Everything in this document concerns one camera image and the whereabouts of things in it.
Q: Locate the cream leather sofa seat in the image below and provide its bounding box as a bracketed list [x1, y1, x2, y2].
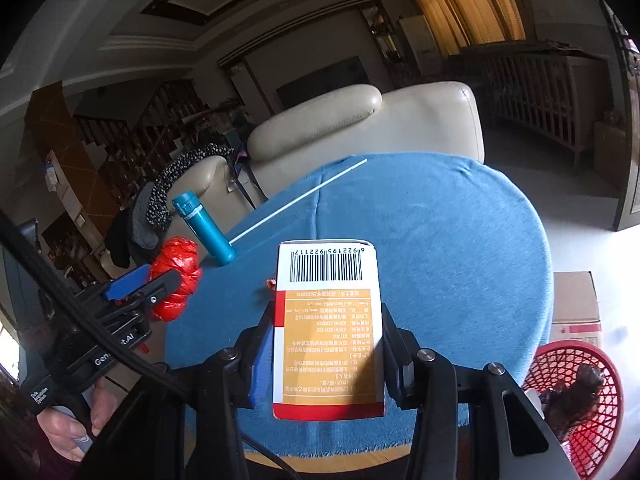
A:
[100, 156, 265, 278]

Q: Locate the teal thermos bottle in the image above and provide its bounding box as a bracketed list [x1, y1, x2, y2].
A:
[171, 191, 236, 266]

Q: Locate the orange white carton box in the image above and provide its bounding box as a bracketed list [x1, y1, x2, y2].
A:
[272, 240, 385, 422]

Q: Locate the person's left hand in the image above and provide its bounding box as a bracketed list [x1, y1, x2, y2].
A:
[37, 378, 118, 463]

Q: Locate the white straw stick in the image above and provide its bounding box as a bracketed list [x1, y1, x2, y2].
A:
[230, 158, 369, 246]

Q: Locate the red plastic bag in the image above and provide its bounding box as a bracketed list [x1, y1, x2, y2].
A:
[149, 236, 202, 322]

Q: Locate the black white dotted garment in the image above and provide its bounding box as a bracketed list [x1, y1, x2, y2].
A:
[144, 142, 237, 233]

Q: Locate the blue tablecloth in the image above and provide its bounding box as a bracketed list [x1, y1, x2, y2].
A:
[164, 152, 554, 460]

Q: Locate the black plastic bag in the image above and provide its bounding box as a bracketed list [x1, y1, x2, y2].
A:
[539, 363, 604, 443]

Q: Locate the cream leather armchair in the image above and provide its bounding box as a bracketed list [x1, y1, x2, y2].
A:
[240, 81, 485, 205]

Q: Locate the red mesh trash basket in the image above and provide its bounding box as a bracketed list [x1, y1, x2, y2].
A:
[523, 340, 624, 479]

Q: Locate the dark wooden railing cabinet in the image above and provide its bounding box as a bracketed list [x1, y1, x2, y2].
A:
[444, 41, 613, 170]

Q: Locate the yellow curtain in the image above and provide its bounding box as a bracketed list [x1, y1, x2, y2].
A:
[410, 0, 527, 56]

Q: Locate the cardboard box on floor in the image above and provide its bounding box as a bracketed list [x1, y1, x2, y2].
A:
[550, 271, 602, 347]

